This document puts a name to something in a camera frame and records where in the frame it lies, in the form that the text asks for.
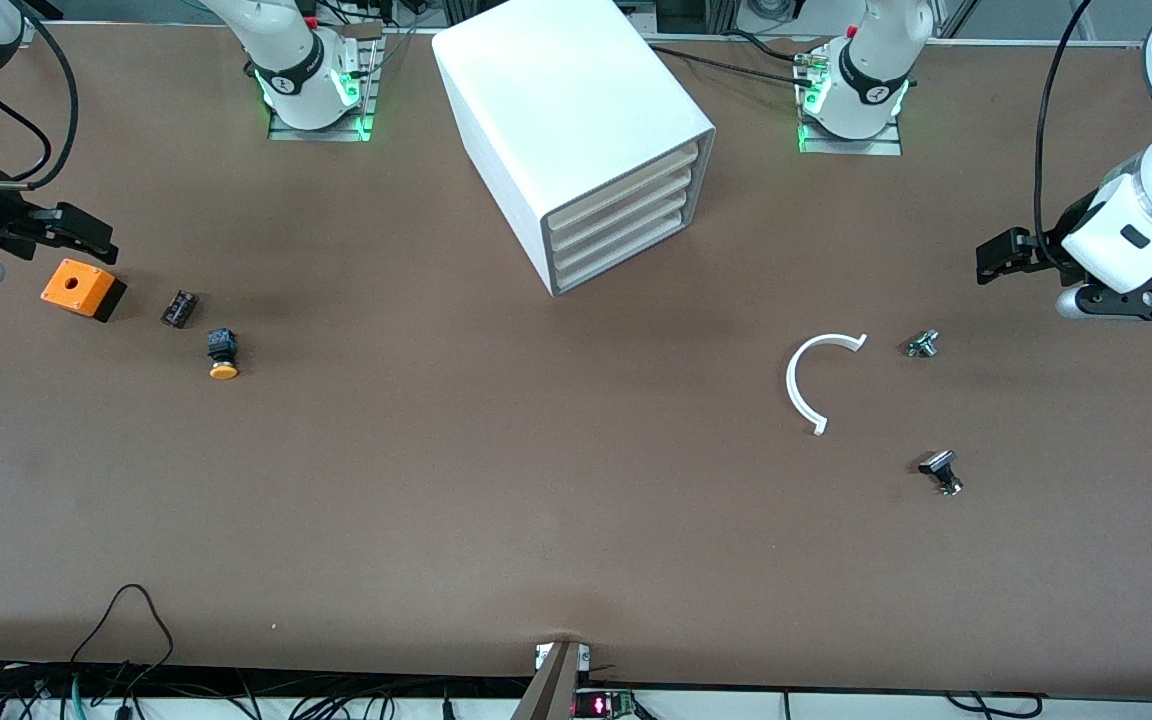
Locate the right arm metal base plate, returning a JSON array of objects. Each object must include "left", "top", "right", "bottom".
[{"left": 268, "top": 30, "right": 382, "bottom": 143}]

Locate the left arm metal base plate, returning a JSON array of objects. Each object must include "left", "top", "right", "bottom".
[{"left": 796, "top": 50, "right": 905, "bottom": 157}]

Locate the circuit board with red display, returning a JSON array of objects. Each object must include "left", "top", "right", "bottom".
[{"left": 574, "top": 688, "right": 637, "bottom": 719}]

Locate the orange button enclosure box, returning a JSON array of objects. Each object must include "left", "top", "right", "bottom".
[{"left": 40, "top": 258, "right": 128, "bottom": 324}]

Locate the black knob switch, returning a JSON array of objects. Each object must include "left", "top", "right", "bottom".
[{"left": 917, "top": 450, "right": 965, "bottom": 498}]

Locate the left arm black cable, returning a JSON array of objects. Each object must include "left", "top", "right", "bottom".
[{"left": 1034, "top": 0, "right": 1095, "bottom": 246}]

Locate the looped thin black cable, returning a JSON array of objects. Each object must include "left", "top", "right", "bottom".
[{"left": 66, "top": 583, "right": 177, "bottom": 691}]

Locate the yellow mushroom push button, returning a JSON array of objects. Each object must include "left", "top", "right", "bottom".
[{"left": 206, "top": 327, "right": 241, "bottom": 382}]

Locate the long black cable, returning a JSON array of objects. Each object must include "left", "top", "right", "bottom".
[{"left": 648, "top": 44, "right": 817, "bottom": 87}]

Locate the white drawer cabinet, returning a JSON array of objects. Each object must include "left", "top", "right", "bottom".
[{"left": 431, "top": 0, "right": 717, "bottom": 298}]

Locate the white C-shaped plastic ring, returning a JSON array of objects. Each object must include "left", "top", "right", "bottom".
[{"left": 785, "top": 332, "right": 869, "bottom": 437}]

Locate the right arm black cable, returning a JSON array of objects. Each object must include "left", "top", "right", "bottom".
[{"left": 0, "top": 10, "right": 80, "bottom": 191}]

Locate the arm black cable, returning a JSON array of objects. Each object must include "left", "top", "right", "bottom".
[
  {"left": 1034, "top": 0, "right": 1095, "bottom": 246},
  {"left": 0, "top": 10, "right": 80, "bottom": 191}
]

